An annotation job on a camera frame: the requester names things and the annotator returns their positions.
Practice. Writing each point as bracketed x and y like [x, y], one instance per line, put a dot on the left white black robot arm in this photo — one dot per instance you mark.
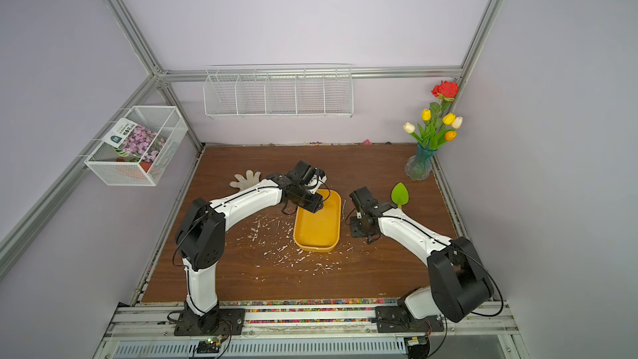
[202, 234]

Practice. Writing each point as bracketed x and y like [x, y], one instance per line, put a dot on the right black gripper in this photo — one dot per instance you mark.
[354, 229]

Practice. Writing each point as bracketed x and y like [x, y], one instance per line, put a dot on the yellow plastic storage box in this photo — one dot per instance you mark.
[319, 232]

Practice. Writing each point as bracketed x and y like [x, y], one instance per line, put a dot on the green yellow toy trowel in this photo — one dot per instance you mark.
[400, 195]

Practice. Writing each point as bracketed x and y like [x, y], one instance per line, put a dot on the white wire basket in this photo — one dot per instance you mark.
[114, 170]

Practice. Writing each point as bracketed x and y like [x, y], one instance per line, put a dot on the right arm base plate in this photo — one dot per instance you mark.
[408, 320]

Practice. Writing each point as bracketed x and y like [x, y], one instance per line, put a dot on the glass vase with flowers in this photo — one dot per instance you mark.
[438, 126]

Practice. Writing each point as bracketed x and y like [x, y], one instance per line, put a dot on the aluminium front rail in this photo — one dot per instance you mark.
[361, 328]

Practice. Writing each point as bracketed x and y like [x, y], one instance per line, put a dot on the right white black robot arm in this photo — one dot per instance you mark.
[459, 283]

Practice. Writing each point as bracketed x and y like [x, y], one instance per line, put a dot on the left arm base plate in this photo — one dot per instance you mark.
[218, 322]

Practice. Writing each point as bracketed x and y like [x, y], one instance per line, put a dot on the white cotton work glove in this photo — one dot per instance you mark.
[246, 181]

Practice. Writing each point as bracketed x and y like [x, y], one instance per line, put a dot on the white wire wall shelf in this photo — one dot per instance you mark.
[279, 90]

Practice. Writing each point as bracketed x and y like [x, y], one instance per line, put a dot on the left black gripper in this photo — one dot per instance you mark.
[313, 206]

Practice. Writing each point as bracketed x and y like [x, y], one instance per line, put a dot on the purple flower seed packet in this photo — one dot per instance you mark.
[134, 141]

